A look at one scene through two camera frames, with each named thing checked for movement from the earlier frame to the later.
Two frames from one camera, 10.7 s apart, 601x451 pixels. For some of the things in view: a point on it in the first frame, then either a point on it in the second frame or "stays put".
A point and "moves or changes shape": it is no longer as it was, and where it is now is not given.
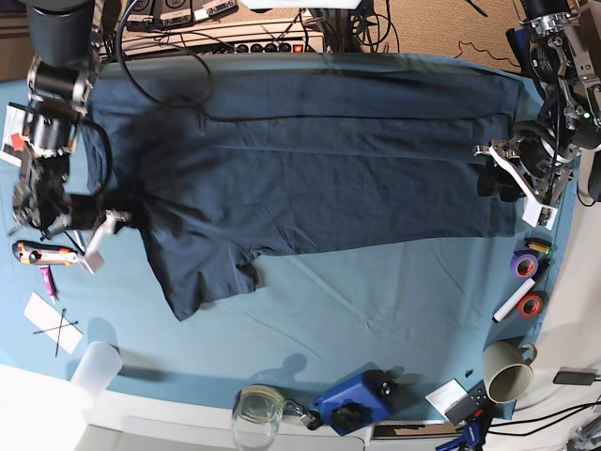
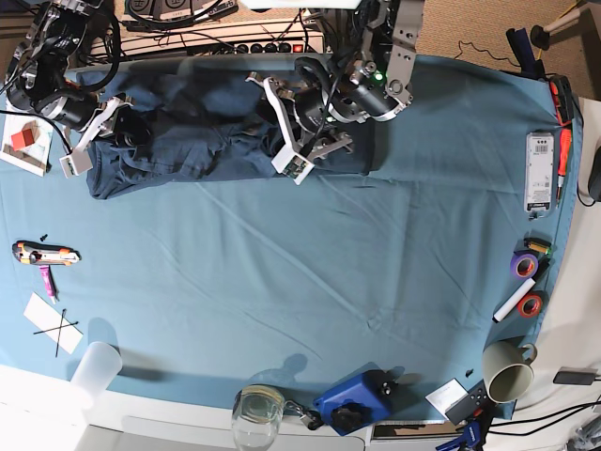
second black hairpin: x=38 y=332 stays put
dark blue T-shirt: x=221 y=157 moves or changes shape
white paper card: x=53 y=323 stays put
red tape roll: x=531 y=305 stays put
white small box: x=446 y=396 stays put
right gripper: x=528 y=163 -> x=310 y=116
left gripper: x=39 y=201 -> x=127 y=125
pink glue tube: x=49 y=282 stays put
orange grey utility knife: x=28 y=253 stays put
